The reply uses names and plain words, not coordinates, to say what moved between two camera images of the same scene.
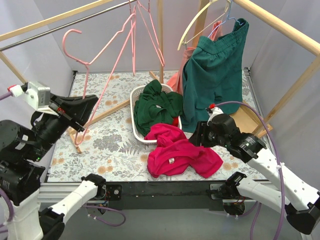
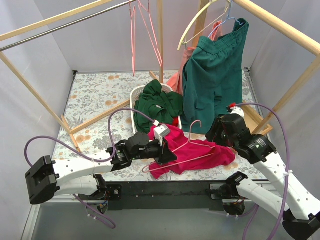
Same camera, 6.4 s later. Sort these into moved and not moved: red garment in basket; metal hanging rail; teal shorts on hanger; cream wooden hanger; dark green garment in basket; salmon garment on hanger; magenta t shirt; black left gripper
Moved: black left gripper; magenta t shirt
Not moved: red garment in basket; dark green garment in basket; teal shorts on hanger; cream wooden hanger; metal hanging rail; salmon garment on hanger
